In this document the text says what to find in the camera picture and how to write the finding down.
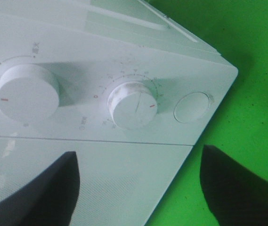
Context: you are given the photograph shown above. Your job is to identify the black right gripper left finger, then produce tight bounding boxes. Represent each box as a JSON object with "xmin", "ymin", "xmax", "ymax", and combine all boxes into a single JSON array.
[{"xmin": 0, "ymin": 152, "xmax": 80, "ymax": 226}]

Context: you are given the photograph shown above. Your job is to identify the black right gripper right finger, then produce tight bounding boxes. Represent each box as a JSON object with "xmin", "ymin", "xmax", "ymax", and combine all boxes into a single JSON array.
[{"xmin": 200, "ymin": 145, "xmax": 268, "ymax": 226}]

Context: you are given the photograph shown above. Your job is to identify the white microwave door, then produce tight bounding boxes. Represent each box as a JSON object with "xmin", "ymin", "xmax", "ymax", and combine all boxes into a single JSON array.
[{"xmin": 0, "ymin": 137, "xmax": 191, "ymax": 226}]

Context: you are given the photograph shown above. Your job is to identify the round white door release button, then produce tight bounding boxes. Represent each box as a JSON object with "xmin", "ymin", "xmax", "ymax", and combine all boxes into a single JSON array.
[{"xmin": 174, "ymin": 92, "xmax": 210, "ymax": 123}]

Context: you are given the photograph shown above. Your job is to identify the white microwave knob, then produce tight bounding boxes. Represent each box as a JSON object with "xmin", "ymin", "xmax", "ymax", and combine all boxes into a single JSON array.
[
  {"xmin": 0, "ymin": 64, "xmax": 59, "ymax": 123},
  {"xmin": 107, "ymin": 81, "xmax": 157, "ymax": 129}
]

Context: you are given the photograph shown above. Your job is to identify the green table mat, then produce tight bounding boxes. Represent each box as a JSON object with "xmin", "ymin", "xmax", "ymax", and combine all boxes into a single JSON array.
[{"xmin": 147, "ymin": 0, "xmax": 268, "ymax": 226}]

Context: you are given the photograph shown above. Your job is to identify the white microwave oven body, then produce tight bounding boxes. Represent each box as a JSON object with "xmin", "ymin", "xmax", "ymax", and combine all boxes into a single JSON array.
[{"xmin": 0, "ymin": 0, "xmax": 239, "ymax": 146}]

